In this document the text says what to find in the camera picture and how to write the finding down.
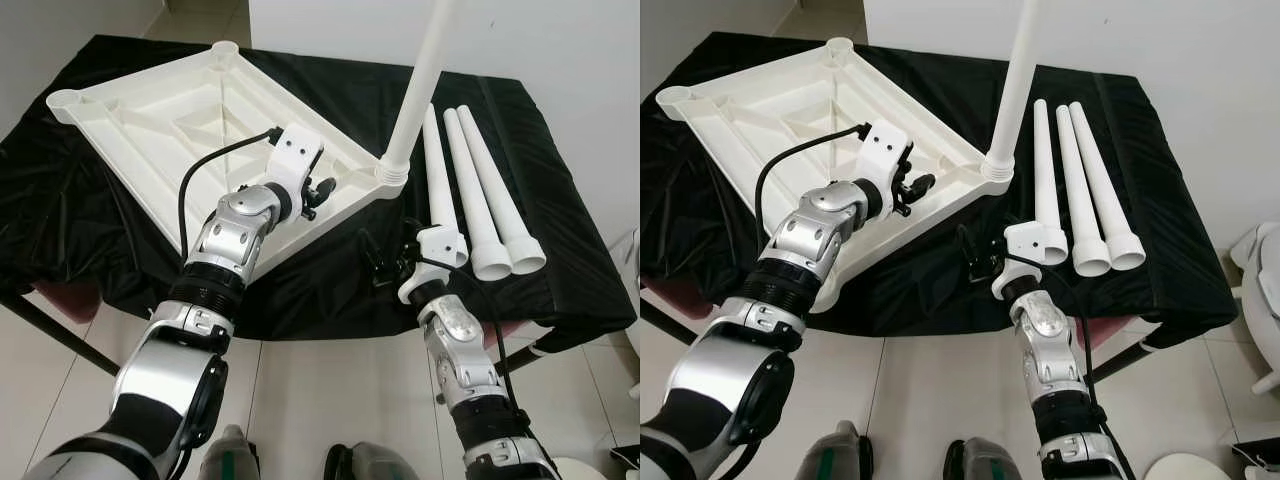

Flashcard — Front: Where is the silver robot left leg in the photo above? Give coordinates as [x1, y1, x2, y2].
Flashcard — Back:
[196, 424, 259, 480]
[795, 420, 871, 480]

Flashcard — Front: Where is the white plastic table top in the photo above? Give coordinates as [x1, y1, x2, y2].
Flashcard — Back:
[45, 40, 413, 289]
[655, 37, 1016, 314]

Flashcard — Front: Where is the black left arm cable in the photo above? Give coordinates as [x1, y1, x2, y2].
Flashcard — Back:
[753, 122, 871, 226]
[178, 126, 286, 261]

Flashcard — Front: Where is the black tablecloth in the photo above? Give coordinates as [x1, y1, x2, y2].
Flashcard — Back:
[640, 32, 1241, 346]
[0, 35, 639, 341]

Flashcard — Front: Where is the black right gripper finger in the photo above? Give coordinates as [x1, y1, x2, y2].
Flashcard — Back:
[360, 232, 389, 283]
[955, 226, 983, 276]

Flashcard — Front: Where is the white plastic table leg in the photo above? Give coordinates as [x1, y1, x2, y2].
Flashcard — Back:
[1068, 100, 1148, 273]
[457, 103, 548, 276]
[1055, 103, 1113, 279]
[1032, 98, 1070, 267]
[378, 0, 466, 196]
[420, 102, 463, 241]
[980, 0, 1041, 186]
[443, 106, 515, 281]

